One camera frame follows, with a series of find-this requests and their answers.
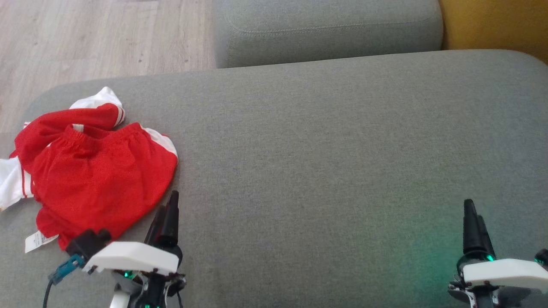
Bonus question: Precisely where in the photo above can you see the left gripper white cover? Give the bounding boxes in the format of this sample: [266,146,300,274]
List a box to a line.
[83,190,187,300]

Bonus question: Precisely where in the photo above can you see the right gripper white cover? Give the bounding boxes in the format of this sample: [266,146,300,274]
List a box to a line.
[448,199,548,308]

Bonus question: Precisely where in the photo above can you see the red basketball shorts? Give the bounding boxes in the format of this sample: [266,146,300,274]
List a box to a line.
[25,123,179,253]

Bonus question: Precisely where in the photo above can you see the red white basketball jersey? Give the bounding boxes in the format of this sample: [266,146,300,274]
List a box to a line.
[0,87,129,212]

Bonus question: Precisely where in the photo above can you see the grey fabric sofa seat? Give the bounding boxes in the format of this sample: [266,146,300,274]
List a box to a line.
[0,49,548,308]

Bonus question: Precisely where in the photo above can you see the yellow panel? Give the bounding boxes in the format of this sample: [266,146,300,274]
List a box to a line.
[438,0,548,65]

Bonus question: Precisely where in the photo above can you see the grey sofa back cushion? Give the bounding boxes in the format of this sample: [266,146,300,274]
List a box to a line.
[213,0,444,69]

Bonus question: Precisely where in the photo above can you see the black cable teal connector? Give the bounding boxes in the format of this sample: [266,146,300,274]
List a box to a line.
[43,254,85,308]

